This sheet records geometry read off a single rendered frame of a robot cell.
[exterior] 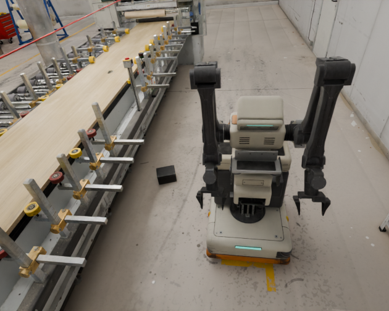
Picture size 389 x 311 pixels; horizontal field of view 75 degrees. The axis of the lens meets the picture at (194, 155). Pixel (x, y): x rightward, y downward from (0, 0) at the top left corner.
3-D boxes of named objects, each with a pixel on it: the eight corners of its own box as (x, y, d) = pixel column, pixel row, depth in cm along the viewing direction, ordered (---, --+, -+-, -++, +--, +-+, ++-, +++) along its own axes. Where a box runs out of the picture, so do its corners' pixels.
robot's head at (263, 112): (237, 105, 133) (237, 94, 119) (278, 104, 130) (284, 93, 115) (236, 131, 131) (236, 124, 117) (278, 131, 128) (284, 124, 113)
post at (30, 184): (71, 234, 151) (33, 177, 121) (68, 240, 148) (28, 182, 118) (66, 234, 152) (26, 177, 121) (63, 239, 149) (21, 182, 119)
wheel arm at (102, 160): (134, 161, 181) (133, 157, 178) (133, 165, 178) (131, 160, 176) (78, 160, 187) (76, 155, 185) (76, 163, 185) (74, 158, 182)
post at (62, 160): (92, 207, 173) (63, 152, 143) (90, 211, 171) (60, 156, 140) (87, 207, 174) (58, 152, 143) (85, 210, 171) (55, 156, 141)
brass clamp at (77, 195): (91, 184, 169) (89, 179, 166) (82, 200, 159) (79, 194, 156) (83, 184, 170) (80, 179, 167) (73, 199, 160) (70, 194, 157)
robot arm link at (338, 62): (346, 44, 87) (315, 46, 89) (357, 66, 79) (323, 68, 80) (314, 136, 121) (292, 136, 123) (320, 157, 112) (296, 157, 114)
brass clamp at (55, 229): (73, 214, 150) (70, 209, 147) (61, 234, 140) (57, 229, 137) (63, 214, 151) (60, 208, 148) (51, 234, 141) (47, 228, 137)
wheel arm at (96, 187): (123, 189, 163) (121, 184, 160) (121, 193, 161) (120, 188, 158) (62, 187, 170) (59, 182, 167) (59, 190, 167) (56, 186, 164)
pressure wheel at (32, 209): (33, 226, 144) (22, 214, 137) (33, 216, 150) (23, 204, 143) (47, 221, 146) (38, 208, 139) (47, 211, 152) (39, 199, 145)
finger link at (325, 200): (330, 219, 107) (331, 197, 106) (312, 218, 109) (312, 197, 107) (325, 212, 114) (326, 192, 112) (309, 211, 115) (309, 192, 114)
